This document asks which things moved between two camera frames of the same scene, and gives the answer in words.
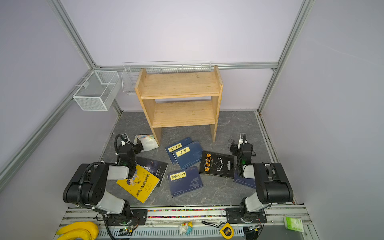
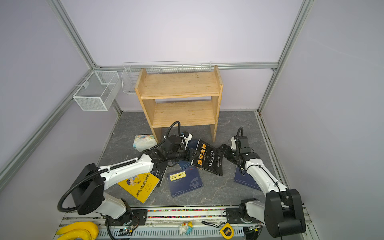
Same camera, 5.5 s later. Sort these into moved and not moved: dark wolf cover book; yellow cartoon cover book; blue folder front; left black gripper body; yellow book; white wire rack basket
Moved: left black gripper body; yellow book
Not moved: white wire rack basket; dark wolf cover book; yellow cartoon cover book; blue folder front
